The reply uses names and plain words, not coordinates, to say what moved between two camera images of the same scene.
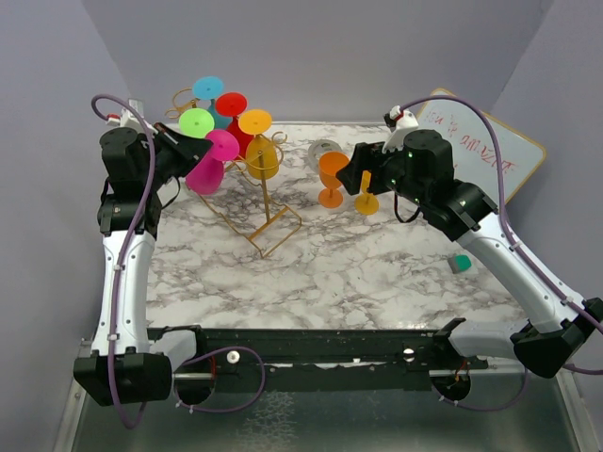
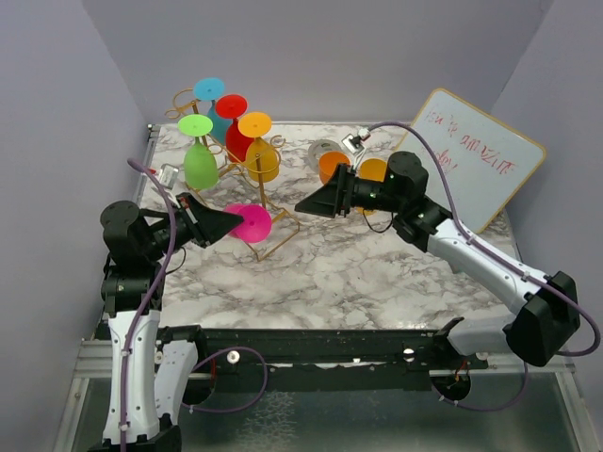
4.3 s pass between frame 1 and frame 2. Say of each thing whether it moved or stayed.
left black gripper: moved
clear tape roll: stayed
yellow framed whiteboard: stayed
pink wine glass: moved
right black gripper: moved
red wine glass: stayed
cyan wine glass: stayed
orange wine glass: stayed
